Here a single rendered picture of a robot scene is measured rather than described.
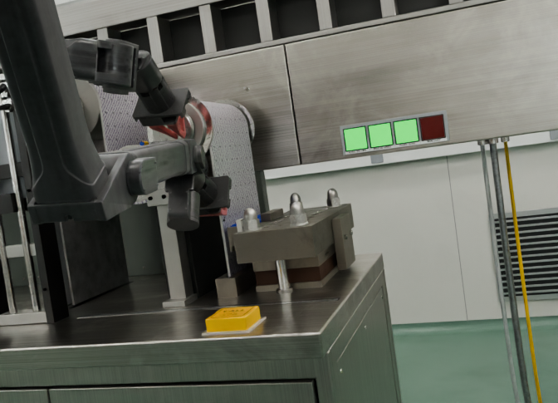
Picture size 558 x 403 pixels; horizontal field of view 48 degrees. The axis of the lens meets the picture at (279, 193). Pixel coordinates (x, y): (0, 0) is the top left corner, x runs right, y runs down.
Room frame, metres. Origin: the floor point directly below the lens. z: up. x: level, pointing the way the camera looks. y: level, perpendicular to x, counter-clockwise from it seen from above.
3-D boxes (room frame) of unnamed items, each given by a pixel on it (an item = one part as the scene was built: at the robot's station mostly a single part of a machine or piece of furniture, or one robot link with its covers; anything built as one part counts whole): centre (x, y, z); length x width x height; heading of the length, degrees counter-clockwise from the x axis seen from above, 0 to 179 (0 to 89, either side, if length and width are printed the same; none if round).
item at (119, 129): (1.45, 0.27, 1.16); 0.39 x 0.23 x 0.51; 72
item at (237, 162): (1.39, 0.09, 1.11); 0.23 x 0.01 x 0.18; 162
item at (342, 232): (1.38, -0.13, 0.96); 0.10 x 0.03 x 0.11; 162
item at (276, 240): (1.39, -0.04, 1.00); 0.40 x 0.16 x 0.06; 162
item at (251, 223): (1.25, 0.06, 1.05); 0.04 x 0.04 x 0.04
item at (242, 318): (1.02, 0.10, 0.91); 0.07 x 0.07 x 0.02; 72
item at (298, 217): (1.23, -0.03, 1.05); 0.04 x 0.04 x 0.04
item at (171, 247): (1.27, 0.23, 1.05); 0.06 x 0.05 x 0.31; 162
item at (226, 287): (1.39, 0.09, 0.92); 0.28 x 0.04 x 0.04; 162
